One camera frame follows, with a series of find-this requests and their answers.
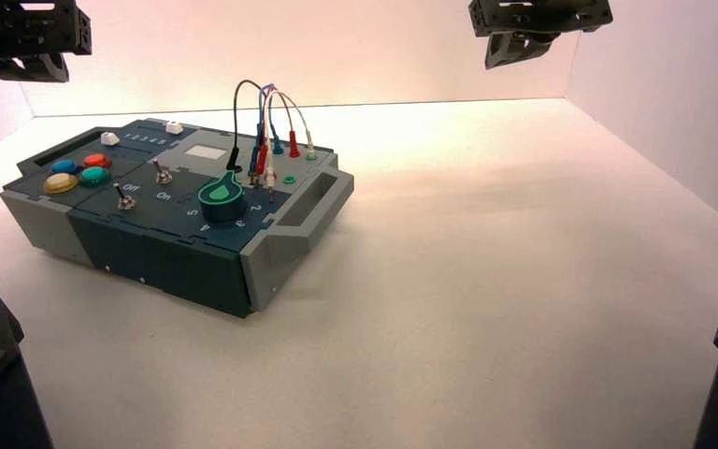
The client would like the yellow round push button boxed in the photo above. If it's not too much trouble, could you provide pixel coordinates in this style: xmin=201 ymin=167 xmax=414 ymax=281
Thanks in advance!
xmin=43 ymin=172 xmax=80 ymax=196

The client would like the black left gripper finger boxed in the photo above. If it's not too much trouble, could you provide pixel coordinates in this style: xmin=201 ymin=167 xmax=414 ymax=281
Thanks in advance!
xmin=8 ymin=54 xmax=70 ymax=83
xmin=0 ymin=57 xmax=32 ymax=80

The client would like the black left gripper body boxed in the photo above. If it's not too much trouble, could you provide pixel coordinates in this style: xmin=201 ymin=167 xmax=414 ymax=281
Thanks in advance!
xmin=0 ymin=0 xmax=93 ymax=62

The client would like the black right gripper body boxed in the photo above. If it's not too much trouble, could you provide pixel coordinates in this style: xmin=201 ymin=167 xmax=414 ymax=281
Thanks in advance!
xmin=468 ymin=0 xmax=614 ymax=37

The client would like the black jumper cable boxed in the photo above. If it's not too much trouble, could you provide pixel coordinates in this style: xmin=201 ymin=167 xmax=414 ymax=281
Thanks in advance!
xmin=225 ymin=80 xmax=267 ymax=173

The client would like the red jumper cable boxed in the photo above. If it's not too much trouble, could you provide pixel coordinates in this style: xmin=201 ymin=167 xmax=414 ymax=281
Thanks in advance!
xmin=256 ymin=89 xmax=302 ymax=178

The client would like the blue jumper cable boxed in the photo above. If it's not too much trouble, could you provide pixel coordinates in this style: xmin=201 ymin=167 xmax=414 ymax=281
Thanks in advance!
xmin=248 ymin=83 xmax=286 ymax=181

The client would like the dark teal grey control box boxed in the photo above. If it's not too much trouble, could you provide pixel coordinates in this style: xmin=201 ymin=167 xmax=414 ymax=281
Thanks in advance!
xmin=0 ymin=117 xmax=355 ymax=320

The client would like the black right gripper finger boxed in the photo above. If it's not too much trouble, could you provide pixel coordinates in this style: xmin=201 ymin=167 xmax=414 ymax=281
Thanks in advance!
xmin=523 ymin=31 xmax=562 ymax=52
xmin=484 ymin=34 xmax=530 ymax=70

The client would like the white jumper cable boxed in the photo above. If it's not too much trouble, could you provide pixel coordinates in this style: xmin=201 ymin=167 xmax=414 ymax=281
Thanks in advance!
xmin=264 ymin=89 xmax=318 ymax=190

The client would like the teal round push button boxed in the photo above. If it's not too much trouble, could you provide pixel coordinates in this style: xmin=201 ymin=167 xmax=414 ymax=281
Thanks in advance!
xmin=79 ymin=167 xmax=112 ymax=188

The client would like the green rotary selector knob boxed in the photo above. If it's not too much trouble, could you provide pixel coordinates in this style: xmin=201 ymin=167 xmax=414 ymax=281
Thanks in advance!
xmin=196 ymin=170 xmax=249 ymax=225

